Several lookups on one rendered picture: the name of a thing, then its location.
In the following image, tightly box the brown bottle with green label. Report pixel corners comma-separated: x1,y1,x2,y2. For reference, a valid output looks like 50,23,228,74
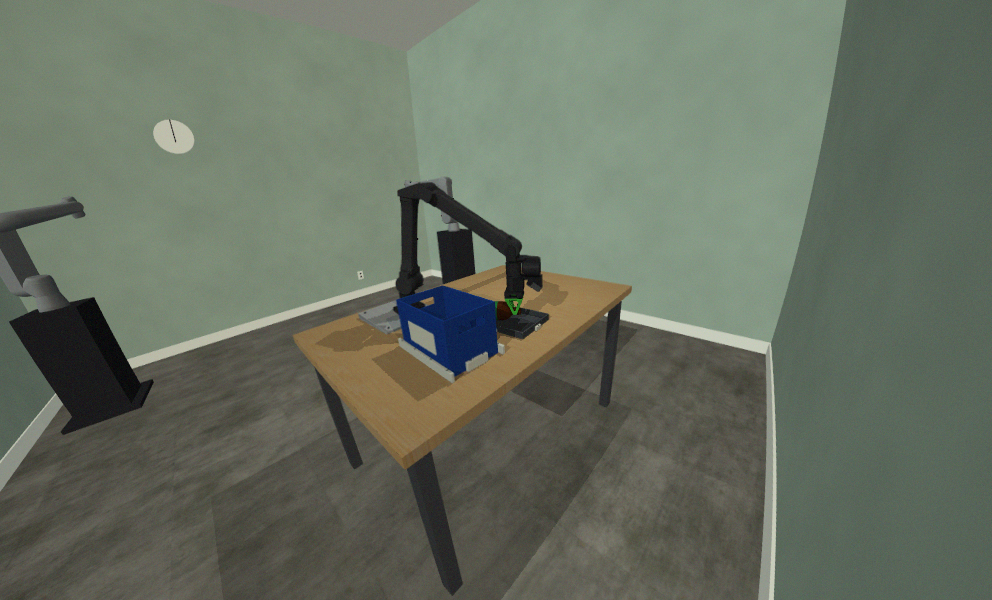
495,301,521,320

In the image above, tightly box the blue divided crate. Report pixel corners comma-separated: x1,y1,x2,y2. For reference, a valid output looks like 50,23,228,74
396,285,498,377

